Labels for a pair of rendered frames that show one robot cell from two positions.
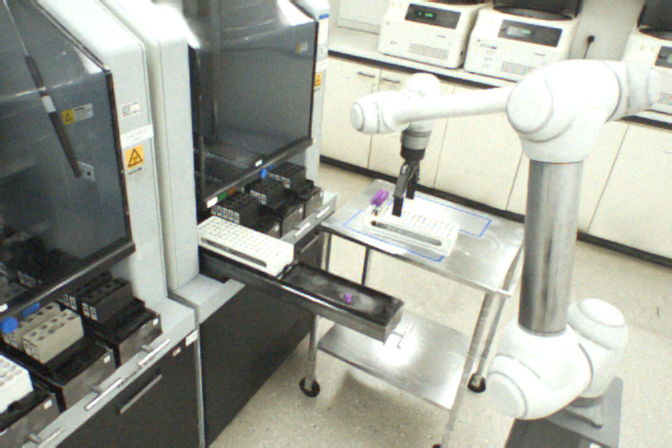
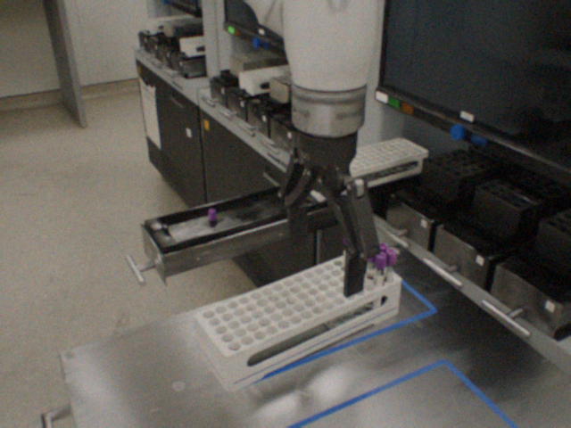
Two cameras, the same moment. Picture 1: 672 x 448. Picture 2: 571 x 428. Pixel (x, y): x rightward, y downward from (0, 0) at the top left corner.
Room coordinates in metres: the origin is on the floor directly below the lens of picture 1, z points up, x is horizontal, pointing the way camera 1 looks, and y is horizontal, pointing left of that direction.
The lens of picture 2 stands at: (1.88, -0.77, 1.39)
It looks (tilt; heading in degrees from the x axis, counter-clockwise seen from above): 29 degrees down; 125
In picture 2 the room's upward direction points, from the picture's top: straight up
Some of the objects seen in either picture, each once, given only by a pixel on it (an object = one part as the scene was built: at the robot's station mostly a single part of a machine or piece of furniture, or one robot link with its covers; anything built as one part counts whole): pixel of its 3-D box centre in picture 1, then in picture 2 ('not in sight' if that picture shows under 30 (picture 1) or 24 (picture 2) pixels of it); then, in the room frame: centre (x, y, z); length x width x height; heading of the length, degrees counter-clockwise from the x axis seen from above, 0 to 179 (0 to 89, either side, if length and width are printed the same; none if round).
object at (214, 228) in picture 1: (242, 246); (363, 169); (1.34, 0.27, 0.83); 0.30 x 0.10 x 0.06; 65
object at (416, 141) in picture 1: (415, 136); (328, 105); (1.53, -0.21, 1.16); 0.09 x 0.09 x 0.06
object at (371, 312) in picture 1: (293, 281); (294, 209); (1.26, 0.11, 0.78); 0.73 x 0.14 x 0.09; 65
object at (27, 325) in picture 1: (36, 327); not in sight; (0.90, 0.65, 0.85); 0.12 x 0.02 x 0.06; 155
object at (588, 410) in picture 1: (571, 377); not in sight; (1.05, -0.65, 0.73); 0.22 x 0.18 x 0.06; 155
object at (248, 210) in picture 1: (247, 211); (442, 179); (1.51, 0.29, 0.85); 0.12 x 0.02 x 0.06; 156
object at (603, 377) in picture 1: (585, 344); not in sight; (1.02, -0.64, 0.87); 0.18 x 0.16 x 0.22; 128
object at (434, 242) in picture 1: (409, 227); (302, 313); (1.52, -0.24, 0.85); 0.30 x 0.10 x 0.06; 69
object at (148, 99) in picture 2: not in sight; (147, 111); (-0.26, 1.00, 0.43); 0.27 x 0.02 x 0.36; 155
